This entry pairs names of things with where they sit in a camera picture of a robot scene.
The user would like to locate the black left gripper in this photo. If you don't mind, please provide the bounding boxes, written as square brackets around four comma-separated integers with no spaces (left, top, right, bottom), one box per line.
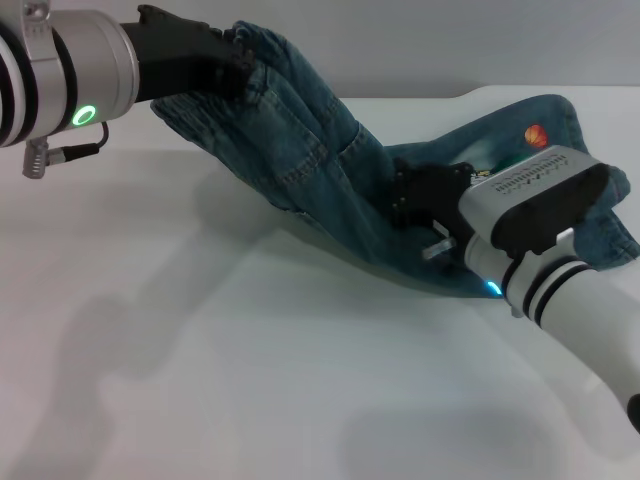
[122,4,259,105]

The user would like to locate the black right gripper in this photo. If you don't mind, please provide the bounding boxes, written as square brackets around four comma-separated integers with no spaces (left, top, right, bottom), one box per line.
[389,157,482,261]

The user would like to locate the blue denim shorts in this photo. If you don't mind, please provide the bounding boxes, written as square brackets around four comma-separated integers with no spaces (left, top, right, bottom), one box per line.
[149,19,640,302]

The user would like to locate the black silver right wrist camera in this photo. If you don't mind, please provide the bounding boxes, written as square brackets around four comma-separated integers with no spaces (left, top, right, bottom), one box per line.
[457,145,612,257]

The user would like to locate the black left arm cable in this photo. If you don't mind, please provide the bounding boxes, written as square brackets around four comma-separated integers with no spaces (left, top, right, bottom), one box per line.
[47,122,110,163]

